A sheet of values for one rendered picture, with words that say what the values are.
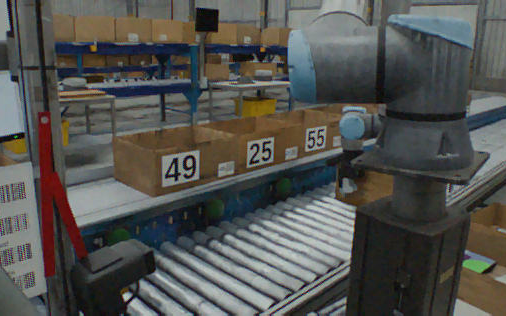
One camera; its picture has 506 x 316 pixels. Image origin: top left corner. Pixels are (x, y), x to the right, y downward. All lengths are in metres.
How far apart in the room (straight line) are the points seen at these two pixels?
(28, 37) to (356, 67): 0.53
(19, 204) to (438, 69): 0.69
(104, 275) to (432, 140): 0.59
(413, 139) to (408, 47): 0.16
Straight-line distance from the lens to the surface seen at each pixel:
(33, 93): 0.63
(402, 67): 0.81
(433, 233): 0.86
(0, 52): 0.72
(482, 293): 1.29
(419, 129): 0.83
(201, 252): 1.43
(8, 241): 0.66
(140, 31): 6.68
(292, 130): 1.94
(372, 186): 1.80
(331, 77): 0.82
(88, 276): 0.67
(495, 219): 1.88
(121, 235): 1.38
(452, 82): 0.83
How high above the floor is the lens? 1.40
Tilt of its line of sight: 15 degrees down
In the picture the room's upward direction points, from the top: 1 degrees clockwise
